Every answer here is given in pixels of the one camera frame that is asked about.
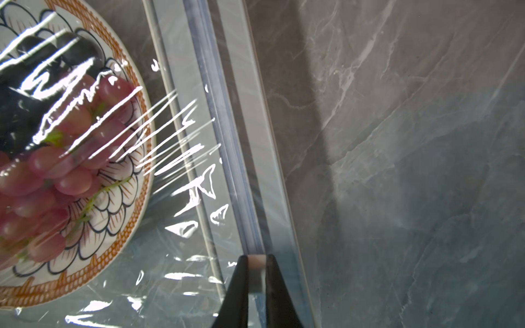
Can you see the red grape bunch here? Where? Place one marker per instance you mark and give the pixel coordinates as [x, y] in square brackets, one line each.
[55, 196]

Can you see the black grape bunch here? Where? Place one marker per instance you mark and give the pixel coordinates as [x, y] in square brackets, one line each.
[32, 85]

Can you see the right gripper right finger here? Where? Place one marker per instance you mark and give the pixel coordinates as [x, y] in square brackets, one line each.
[280, 311]

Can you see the white plastic wrap dispenser box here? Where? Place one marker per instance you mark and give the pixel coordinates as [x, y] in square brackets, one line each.
[246, 143]

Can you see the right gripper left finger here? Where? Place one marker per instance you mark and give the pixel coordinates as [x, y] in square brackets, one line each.
[234, 309]

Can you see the patterned plate orange rim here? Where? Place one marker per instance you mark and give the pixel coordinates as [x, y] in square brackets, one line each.
[48, 20]

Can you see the clear plastic wrap sheet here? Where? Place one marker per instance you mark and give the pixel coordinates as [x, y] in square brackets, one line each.
[162, 276]

